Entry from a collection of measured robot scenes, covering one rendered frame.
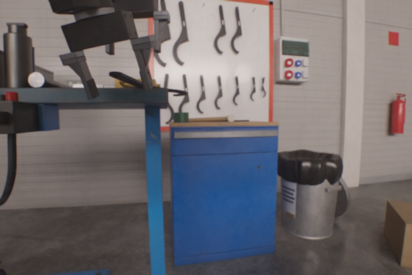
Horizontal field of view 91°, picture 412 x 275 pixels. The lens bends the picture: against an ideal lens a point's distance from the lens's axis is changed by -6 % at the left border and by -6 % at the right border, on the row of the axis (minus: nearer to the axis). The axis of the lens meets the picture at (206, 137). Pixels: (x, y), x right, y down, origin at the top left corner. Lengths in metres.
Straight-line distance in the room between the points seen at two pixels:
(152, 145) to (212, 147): 0.57
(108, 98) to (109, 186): 2.05
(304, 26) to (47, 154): 3.43
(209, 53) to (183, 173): 1.64
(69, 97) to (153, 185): 0.44
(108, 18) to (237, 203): 1.30
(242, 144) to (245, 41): 1.65
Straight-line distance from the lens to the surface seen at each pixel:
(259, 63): 2.81
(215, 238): 1.58
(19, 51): 0.88
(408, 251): 1.97
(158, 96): 0.70
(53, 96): 0.77
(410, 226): 1.90
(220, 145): 1.38
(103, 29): 0.48
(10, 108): 0.70
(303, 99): 3.09
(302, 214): 1.93
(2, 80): 0.93
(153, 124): 0.88
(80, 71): 0.53
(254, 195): 1.54
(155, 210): 0.95
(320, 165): 1.78
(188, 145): 1.34
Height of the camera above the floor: 0.96
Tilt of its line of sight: 5 degrees down
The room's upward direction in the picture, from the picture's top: straight up
